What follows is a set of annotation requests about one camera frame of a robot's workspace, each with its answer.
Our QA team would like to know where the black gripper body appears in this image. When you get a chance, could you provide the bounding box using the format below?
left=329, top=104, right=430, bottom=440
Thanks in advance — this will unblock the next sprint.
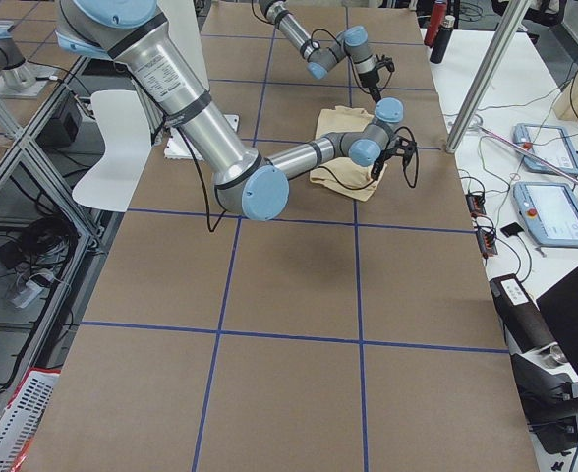
left=358, top=69, right=378, bottom=89
left=376, top=142, right=397, bottom=169

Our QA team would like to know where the beige long sleeve shirt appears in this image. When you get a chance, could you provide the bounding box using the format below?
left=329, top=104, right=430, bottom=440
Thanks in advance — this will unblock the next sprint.
left=309, top=105, right=378, bottom=202

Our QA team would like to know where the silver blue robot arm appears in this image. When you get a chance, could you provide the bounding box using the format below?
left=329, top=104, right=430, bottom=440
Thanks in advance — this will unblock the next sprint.
left=251, top=1, right=395, bottom=103
left=56, top=1, right=403, bottom=221

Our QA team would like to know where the black water bottle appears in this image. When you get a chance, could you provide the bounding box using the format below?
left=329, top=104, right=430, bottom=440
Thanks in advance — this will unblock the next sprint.
left=430, top=15, right=455, bottom=64

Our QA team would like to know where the red water bottle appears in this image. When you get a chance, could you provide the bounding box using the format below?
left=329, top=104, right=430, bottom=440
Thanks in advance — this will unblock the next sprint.
left=424, top=0, right=448, bottom=48

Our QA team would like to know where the upper small circuit board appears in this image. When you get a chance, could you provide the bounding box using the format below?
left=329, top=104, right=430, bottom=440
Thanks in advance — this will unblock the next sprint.
left=465, top=193, right=487, bottom=218

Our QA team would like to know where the small circuit board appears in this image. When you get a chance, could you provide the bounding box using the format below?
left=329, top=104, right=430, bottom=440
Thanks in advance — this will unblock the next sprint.
left=465, top=193, right=487, bottom=218
left=475, top=226, right=498, bottom=259

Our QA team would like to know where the pink reaching stick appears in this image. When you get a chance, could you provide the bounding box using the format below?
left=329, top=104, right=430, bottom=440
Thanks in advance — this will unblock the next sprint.
left=469, top=114, right=578, bottom=192

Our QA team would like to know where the lower small circuit board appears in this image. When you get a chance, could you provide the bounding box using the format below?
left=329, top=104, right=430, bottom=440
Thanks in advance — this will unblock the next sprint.
left=475, top=226, right=498, bottom=259

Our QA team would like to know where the upper blue teach pendant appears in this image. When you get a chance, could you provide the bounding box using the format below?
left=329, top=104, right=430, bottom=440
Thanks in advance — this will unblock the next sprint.
left=513, top=123, right=578, bottom=176

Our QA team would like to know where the blue teach pendant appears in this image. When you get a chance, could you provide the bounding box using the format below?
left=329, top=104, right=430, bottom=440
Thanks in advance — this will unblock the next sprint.
left=512, top=182, right=578, bottom=249
left=513, top=123, right=578, bottom=176

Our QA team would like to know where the lower blue teach pendant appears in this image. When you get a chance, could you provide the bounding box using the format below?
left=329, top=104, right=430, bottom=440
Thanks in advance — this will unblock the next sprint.
left=512, top=182, right=578, bottom=249

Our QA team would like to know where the white plastic chair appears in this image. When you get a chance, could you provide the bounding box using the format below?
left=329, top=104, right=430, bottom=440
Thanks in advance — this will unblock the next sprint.
left=72, top=89, right=152, bottom=212

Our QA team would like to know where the black desk device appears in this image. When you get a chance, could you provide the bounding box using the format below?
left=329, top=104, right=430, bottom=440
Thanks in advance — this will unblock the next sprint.
left=490, top=274, right=578, bottom=454

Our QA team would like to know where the white red plastic basket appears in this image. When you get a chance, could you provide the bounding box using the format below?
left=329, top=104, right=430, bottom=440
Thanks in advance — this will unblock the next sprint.
left=0, top=368, right=60, bottom=471

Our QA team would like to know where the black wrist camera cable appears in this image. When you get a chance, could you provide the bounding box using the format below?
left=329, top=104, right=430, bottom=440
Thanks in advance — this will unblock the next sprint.
left=316, top=126, right=421, bottom=190

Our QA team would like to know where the aluminium frame post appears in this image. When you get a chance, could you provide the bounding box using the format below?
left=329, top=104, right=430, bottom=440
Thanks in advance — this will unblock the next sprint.
left=445, top=0, right=530, bottom=154

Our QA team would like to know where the white pedestal column base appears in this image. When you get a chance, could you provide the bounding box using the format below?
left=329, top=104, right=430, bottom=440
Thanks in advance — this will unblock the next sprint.
left=158, top=1, right=243, bottom=170

